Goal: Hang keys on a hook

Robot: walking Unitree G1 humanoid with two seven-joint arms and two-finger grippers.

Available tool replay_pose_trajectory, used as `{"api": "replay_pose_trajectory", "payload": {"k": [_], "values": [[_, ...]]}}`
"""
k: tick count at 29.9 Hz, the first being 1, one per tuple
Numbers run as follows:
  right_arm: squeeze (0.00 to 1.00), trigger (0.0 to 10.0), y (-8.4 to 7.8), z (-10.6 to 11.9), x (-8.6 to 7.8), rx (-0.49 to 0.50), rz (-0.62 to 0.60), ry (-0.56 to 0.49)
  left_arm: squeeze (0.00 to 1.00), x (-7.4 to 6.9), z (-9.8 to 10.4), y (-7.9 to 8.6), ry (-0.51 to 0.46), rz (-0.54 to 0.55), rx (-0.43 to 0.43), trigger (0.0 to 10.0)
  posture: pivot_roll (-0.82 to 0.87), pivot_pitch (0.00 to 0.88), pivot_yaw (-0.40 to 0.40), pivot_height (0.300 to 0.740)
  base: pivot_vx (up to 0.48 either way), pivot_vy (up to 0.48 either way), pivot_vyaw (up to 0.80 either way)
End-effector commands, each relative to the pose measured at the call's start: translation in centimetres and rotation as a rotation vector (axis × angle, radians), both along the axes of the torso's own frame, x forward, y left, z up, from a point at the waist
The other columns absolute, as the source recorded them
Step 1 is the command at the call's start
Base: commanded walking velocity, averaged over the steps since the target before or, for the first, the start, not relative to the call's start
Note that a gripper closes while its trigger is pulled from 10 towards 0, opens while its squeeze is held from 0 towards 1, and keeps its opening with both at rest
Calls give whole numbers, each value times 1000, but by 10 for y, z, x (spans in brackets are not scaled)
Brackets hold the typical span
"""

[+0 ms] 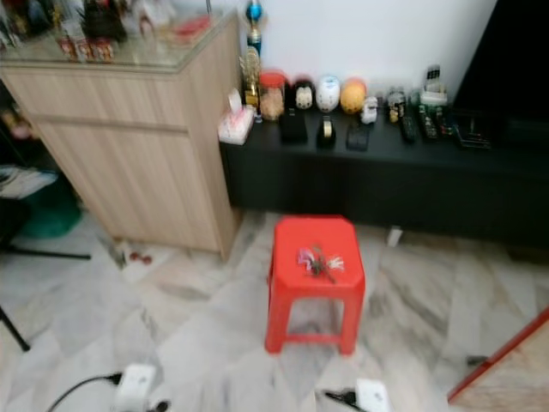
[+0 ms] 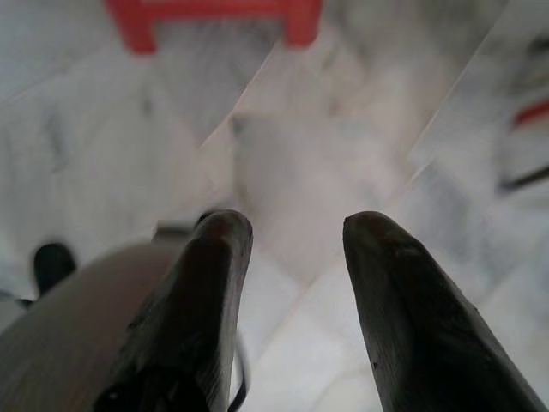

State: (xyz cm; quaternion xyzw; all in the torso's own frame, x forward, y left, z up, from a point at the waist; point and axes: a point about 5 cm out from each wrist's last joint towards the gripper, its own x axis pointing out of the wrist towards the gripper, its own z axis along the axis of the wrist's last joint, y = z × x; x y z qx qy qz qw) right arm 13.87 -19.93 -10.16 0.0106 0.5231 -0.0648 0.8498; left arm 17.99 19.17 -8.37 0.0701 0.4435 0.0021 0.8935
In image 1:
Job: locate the black television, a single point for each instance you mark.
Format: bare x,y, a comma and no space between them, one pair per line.
515,60

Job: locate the small panda figurine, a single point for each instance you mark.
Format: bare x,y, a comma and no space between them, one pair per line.
370,110

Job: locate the black low tv console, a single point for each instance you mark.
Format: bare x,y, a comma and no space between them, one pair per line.
377,180

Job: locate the green bin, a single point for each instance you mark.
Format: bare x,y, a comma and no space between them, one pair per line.
51,219

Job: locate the bunch of keys with charms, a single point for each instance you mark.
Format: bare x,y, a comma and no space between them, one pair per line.
319,262

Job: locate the black tape dispenser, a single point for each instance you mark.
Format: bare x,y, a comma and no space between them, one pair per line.
326,133

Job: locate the small red dumbbell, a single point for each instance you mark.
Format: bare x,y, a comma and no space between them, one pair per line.
131,257

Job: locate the black remote control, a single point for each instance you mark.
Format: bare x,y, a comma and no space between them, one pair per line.
447,125
428,124
408,129

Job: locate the white figurine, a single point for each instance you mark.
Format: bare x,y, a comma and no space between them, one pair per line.
156,13

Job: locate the clear jar with red lid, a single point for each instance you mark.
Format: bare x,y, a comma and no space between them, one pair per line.
271,79

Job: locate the black wallet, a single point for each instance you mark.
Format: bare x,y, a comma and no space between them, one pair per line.
293,127

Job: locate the small gold trophy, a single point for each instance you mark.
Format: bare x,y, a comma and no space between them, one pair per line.
251,73

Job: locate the red plastic stool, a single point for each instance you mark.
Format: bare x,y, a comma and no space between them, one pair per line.
317,296

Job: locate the black mouse plush toy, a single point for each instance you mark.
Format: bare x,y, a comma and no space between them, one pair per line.
302,96

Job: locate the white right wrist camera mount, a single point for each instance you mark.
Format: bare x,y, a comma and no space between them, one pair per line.
373,396

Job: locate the small black key remote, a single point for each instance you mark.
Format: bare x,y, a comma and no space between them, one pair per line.
358,136

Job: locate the blue and gold trophy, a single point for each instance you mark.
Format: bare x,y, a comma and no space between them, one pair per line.
254,10

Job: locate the marble table with red rim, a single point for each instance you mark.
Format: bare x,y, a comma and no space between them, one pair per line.
515,369

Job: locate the black curved table leg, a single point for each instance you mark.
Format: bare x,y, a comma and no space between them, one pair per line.
478,360

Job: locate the white blue plush toy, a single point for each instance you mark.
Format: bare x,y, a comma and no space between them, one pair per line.
327,94

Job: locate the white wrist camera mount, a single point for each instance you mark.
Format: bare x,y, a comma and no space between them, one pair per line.
137,386
373,396

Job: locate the white green phone base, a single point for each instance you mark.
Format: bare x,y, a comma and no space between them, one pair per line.
433,98

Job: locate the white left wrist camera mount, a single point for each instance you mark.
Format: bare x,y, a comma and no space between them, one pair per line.
137,386

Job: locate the flat black device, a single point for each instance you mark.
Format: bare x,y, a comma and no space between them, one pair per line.
473,133

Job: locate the dark ornament pot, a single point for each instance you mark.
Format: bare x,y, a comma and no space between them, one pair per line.
105,21

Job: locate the pink white tissue pack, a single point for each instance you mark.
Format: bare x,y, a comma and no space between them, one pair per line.
235,126

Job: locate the small red figurine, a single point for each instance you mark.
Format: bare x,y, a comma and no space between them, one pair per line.
72,49
101,50

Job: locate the black metal stand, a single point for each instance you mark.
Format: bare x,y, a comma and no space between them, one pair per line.
51,253

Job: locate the red envelope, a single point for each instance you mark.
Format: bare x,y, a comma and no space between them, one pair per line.
194,27

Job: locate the yellow red plush toy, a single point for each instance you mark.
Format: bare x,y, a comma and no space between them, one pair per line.
353,96

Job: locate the small black figurine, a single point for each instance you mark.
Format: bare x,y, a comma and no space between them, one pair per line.
396,105

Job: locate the light wood cabinet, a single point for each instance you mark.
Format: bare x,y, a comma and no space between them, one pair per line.
129,163

